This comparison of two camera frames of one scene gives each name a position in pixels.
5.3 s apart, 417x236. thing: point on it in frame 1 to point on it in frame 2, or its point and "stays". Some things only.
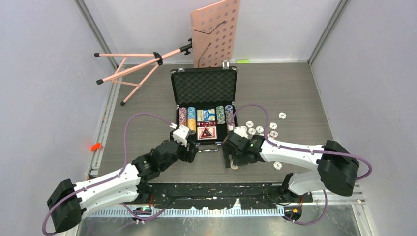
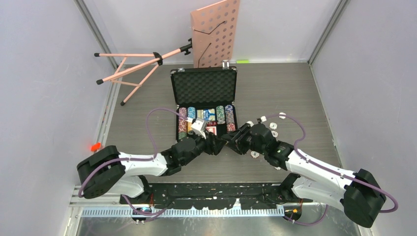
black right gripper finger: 241,160 to 243,145
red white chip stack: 182,116 stays
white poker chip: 282,115 stays
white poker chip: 249,124 stays
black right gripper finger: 226,158 to 235,139
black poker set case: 205,98 stays
